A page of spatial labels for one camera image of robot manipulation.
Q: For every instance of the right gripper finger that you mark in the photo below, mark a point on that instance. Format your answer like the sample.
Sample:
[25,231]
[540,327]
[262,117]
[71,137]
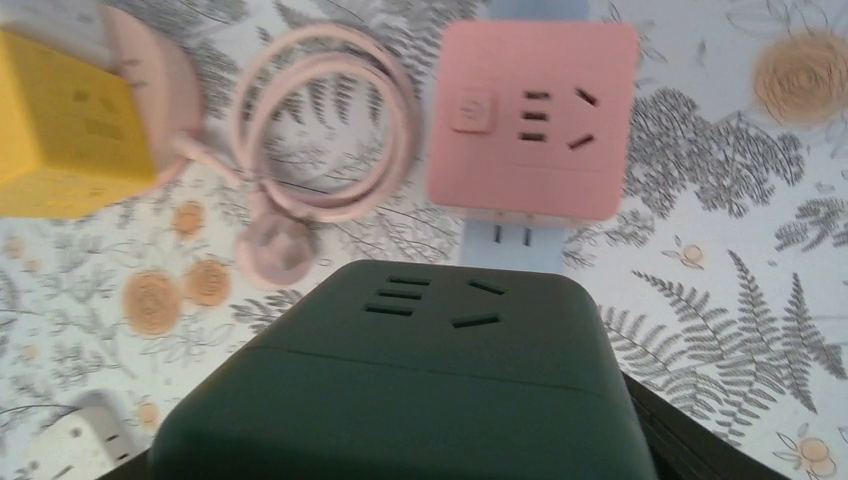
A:
[681,448]

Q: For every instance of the dark green cube socket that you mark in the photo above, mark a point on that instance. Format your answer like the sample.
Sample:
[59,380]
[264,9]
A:
[390,370]

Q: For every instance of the pink cube socket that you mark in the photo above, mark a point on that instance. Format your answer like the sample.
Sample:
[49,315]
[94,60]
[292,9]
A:
[531,119]

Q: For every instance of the yellow cube socket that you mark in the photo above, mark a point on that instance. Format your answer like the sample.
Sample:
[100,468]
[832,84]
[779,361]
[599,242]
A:
[72,140]

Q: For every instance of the white cube socket with sticker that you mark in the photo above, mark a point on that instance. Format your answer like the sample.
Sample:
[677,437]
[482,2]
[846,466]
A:
[73,27]

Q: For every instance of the blue power strip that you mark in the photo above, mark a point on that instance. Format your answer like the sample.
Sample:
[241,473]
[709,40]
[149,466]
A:
[509,246]

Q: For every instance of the white cube adapter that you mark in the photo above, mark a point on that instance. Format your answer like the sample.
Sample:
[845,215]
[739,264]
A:
[86,443]

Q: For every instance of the pink round power socket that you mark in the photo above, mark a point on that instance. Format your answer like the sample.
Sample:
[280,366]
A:
[165,87]

